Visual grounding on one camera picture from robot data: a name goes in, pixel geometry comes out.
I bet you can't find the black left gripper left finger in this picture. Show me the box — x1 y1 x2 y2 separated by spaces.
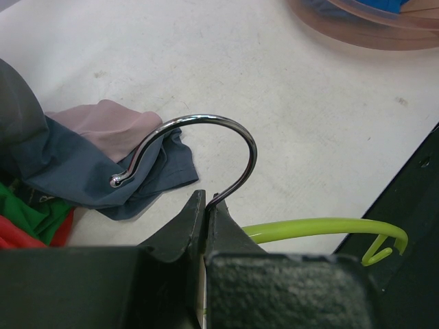
1 190 206 328

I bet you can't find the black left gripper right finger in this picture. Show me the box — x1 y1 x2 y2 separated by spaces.
204 202 381 328

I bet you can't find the lime green hanger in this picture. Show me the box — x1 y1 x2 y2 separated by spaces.
108 114 410 267

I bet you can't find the red tank top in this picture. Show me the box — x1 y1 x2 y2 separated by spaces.
1 208 75 249

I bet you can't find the blue tank top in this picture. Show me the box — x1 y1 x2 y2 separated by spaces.
358 0 409 14

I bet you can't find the green tank top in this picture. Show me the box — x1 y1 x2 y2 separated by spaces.
1 184 74 247

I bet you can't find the mauve pink tank top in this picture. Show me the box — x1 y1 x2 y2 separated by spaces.
45 99 163 162

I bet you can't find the dark grey-blue tank top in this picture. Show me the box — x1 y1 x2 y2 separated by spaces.
1 62 198 221

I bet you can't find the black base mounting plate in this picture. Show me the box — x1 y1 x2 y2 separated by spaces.
330 127 438 328

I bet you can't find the pink translucent plastic basin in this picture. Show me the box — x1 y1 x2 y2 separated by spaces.
287 1 438 51

